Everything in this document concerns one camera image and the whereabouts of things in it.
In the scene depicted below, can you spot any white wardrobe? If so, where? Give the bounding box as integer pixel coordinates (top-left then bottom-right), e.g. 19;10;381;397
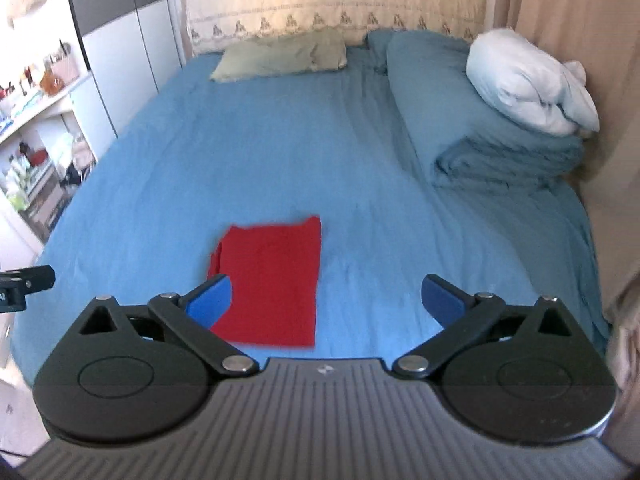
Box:
70;0;181;134

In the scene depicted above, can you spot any white pillow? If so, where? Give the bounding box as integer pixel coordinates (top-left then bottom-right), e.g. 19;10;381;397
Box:
465;28;600;136

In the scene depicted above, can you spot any red long-sleeve sweater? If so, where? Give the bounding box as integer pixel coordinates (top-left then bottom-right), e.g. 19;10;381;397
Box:
208;216;321;349

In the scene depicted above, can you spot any folded teal duvet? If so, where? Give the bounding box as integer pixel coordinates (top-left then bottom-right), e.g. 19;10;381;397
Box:
366;29;584;192

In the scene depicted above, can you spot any white shelf unit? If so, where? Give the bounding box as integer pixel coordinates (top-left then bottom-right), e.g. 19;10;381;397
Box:
1;73;116;269

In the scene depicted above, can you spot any green flat pillow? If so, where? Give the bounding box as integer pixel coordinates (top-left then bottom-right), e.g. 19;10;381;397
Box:
209;27;347;82

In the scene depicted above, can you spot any pink storage basket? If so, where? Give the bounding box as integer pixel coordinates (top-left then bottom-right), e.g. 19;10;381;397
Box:
51;53;80;86

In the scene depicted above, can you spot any orange toy figure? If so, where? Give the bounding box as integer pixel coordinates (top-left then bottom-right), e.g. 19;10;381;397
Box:
39;70;65;96

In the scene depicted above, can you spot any beige quilted headboard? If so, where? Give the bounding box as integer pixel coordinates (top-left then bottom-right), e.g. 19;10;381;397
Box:
184;0;486;55

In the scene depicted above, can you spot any light blue bed sheet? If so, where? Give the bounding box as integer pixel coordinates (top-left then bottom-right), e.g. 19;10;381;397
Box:
12;49;608;380

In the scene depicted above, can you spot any beige curtain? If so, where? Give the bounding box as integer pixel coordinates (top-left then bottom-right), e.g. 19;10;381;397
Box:
494;0;639;463

